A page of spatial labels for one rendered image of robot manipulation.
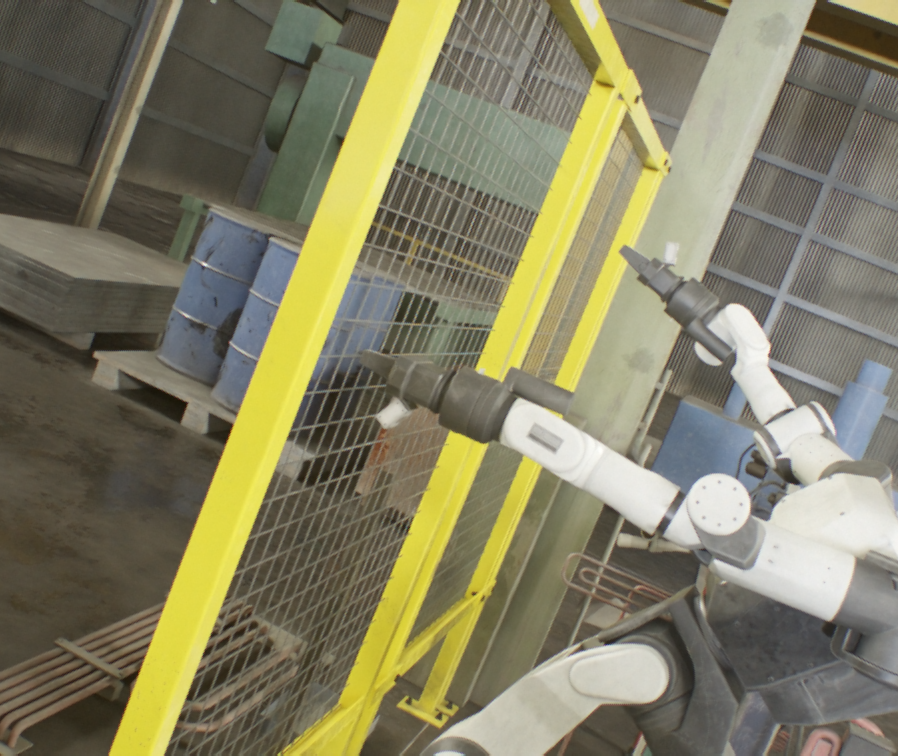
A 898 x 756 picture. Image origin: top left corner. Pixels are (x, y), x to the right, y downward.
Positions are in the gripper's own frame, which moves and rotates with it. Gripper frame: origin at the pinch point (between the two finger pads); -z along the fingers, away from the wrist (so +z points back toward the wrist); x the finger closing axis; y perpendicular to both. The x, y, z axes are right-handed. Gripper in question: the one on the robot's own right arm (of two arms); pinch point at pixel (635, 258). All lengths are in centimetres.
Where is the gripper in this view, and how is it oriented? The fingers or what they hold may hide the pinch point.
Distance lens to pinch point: 237.8
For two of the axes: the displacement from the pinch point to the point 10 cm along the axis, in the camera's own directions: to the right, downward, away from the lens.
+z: 7.4, 6.5, -1.7
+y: -6.2, 7.6, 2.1
